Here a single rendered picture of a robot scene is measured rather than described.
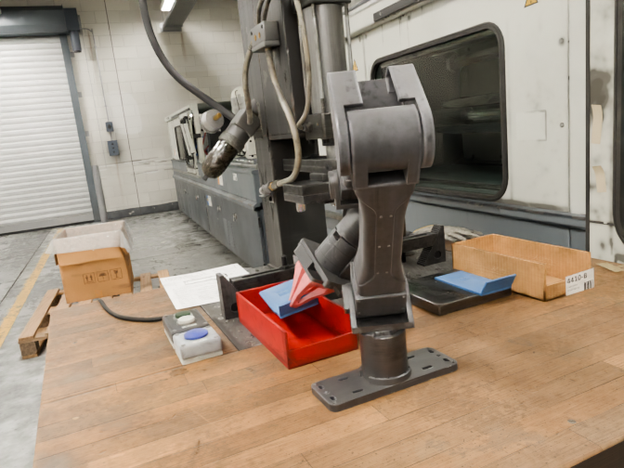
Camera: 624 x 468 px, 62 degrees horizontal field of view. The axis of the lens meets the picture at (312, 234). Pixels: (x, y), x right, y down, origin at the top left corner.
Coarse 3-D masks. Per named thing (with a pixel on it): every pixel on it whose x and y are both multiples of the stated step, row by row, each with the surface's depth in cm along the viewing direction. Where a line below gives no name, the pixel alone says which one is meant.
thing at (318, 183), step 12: (324, 144) 107; (312, 156) 126; (324, 156) 120; (288, 168) 122; (300, 168) 116; (312, 168) 110; (324, 168) 105; (336, 168) 102; (312, 180) 109; (324, 180) 105; (288, 192) 107; (300, 192) 102; (312, 192) 102; (324, 192) 103; (300, 204) 109
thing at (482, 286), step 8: (456, 272) 109; (464, 272) 108; (440, 280) 105; (448, 280) 104; (456, 280) 103; (464, 280) 103; (472, 280) 102; (480, 280) 102; (488, 280) 93; (496, 280) 93; (504, 280) 95; (512, 280) 96; (464, 288) 98; (472, 288) 98; (480, 288) 97; (488, 288) 94; (496, 288) 95; (504, 288) 96
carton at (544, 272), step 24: (480, 240) 117; (504, 240) 116; (528, 240) 110; (456, 264) 114; (480, 264) 107; (504, 264) 101; (528, 264) 95; (552, 264) 105; (576, 264) 100; (528, 288) 96; (552, 288) 94; (576, 288) 97
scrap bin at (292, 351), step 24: (264, 288) 101; (240, 312) 98; (264, 312) 101; (312, 312) 96; (336, 312) 86; (264, 336) 86; (288, 336) 89; (312, 336) 88; (336, 336) 81; (288, 360) 77; (312, 360) 79
